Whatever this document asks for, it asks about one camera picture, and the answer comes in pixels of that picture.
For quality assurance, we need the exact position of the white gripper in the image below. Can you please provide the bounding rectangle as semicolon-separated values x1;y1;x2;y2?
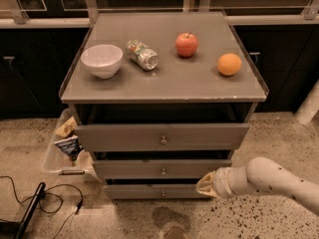
196;167;235;198

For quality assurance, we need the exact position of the grey drawer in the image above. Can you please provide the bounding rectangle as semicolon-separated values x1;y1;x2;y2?
76;123;248;152
105;184;205;199
93;159;232;179

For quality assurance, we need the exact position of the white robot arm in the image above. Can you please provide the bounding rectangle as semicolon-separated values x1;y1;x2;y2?
196;87;319;215

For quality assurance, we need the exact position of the grey top drawer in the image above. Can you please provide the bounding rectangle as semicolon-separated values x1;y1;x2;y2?
76;123;248;152

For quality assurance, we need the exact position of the grey bottom drawer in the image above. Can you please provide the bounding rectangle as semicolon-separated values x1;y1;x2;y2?
105;184;205;199

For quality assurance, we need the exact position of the grey drawer cabinet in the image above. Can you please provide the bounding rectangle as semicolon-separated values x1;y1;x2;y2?
60;12;268;187

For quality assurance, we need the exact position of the orange fruit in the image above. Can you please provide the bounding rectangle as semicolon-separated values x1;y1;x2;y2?
217;53;242;76

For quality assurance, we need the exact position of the dark blue snack bag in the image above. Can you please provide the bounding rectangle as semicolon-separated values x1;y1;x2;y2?
54;135;83;161

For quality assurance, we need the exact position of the red apple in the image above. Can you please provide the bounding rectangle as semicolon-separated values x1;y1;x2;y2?
175;32;198;58

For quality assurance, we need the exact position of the clear plastic storage bin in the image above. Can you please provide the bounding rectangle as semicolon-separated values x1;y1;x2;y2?
42;108;98;177

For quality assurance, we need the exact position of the tan snack packet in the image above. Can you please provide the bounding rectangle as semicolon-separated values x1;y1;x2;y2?
55;117;77;137

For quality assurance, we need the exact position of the silver soda can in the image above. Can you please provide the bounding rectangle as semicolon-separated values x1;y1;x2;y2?
126;40;159;71

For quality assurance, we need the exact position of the white bowl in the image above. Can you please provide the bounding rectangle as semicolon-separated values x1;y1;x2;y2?
81;44;123;79

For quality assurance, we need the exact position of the black flat bar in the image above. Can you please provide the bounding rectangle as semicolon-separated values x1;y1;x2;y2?
13;182;46;239

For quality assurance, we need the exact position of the metal railing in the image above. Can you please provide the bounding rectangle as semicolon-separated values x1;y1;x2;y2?
0;0;319;28

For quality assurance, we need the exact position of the black cable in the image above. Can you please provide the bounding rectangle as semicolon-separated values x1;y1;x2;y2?
0;175;84;239

